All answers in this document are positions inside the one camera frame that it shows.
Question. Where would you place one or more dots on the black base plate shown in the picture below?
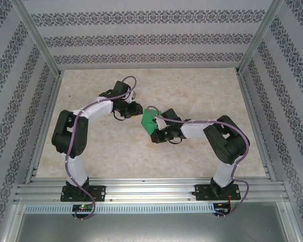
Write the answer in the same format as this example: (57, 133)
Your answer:
(200, 191)
(101, 191)

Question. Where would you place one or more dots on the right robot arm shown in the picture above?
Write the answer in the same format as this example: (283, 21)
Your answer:
(227, 143)

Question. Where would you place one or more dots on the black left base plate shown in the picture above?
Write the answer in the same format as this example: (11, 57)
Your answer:
(101, 191)

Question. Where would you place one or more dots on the aluminium side rail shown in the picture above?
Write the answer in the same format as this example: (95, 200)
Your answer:
(255, 126)
(44, 126)

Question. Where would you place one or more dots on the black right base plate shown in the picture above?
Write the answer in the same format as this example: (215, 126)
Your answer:
(200, 191)

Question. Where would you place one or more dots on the aluminium frame post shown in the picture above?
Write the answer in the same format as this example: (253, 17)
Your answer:
(262, 32)
(35, 35)

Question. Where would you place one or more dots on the aluminium cross rail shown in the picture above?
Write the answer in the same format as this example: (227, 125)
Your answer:
(151, 191)

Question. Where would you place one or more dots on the controller board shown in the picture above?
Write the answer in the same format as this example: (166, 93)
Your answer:
(82, 208)
(221, 206)

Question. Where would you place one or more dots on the right controller board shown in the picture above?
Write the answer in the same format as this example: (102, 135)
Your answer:
(221, 206)

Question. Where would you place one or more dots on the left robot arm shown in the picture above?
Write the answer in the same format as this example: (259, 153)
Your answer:
(70, 136)

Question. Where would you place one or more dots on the left controller board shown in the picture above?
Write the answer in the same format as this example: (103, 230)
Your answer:
(82, 208)

